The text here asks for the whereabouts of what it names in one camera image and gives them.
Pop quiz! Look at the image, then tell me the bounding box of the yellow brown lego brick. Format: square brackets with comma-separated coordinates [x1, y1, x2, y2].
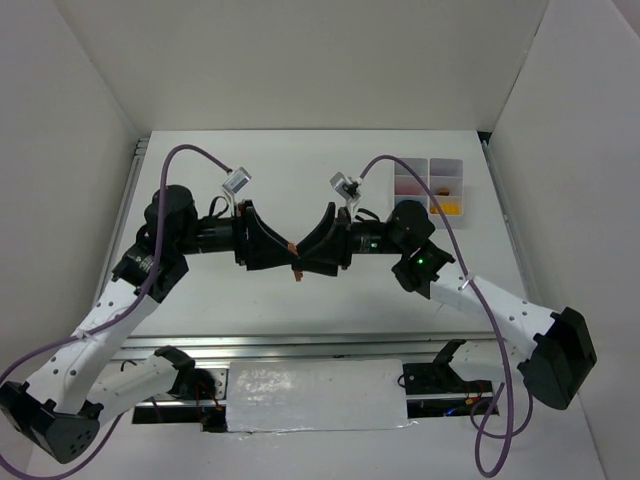
[430, 203, 461, 216]

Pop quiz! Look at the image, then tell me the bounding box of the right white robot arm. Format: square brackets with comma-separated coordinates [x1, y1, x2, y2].
[293, 200, 597, 410]

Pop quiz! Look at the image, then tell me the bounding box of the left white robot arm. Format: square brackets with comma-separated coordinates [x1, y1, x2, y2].
[1, 185, 295, 464]

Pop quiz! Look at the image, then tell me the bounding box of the white compartment organizer tray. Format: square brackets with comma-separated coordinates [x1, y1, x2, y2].
[390, 156, 466, 230]

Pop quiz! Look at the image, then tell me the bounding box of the white foil-taped panel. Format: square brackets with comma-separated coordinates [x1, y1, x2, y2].
[226, 359, 409, 433]

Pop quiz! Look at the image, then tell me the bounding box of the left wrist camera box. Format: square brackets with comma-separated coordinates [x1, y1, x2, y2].
[221, 167, 252, 202]

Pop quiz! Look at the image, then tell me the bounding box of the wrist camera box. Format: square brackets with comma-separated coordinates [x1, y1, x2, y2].
[330, 172, 363, 217]
[221, 167, 252, 202]

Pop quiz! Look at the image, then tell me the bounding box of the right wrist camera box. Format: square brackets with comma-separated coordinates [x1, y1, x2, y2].
[330, 172, 363, 217]

